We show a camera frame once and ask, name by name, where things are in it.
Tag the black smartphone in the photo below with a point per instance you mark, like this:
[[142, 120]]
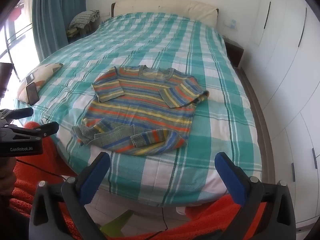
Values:
[[32, 93]]

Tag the window with black frame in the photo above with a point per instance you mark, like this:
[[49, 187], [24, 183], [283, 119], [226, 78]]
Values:
[[17, 30]]

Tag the dark brown nightstand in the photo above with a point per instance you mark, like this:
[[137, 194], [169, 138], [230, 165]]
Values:
[[235, 52]]

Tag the brown bed frame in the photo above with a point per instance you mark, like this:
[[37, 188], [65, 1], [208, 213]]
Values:
[[260, 130]]

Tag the cream patterned pillow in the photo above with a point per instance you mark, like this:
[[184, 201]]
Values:
[[43, 72]]

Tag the striped knitted sweater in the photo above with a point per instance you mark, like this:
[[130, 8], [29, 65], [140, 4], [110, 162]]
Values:
[[140, 105]]

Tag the white wardrobe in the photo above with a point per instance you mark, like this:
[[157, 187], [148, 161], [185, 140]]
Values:
[[287, 80]]

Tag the yellow green folded cloth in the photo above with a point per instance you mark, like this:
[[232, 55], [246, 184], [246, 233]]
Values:
[[72, 32]]

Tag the teal curtain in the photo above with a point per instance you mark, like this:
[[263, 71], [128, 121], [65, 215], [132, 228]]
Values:
[[57, 17]]

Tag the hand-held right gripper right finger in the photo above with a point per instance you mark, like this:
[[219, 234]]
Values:
[[231, 177]]

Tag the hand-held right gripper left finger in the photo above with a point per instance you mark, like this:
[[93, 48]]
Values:
[[96, 177]]

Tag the cream pillow at headboard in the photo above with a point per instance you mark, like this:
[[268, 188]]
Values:
[[162, 7]]

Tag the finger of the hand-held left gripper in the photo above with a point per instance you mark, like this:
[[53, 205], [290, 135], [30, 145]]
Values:
[[37, 130], [17, 113]]

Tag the teal plaid bedspread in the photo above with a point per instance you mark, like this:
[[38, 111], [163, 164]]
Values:
[[150, 42]]

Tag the orange fleece clothing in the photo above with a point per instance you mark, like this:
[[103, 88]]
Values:
[[23, 192]]

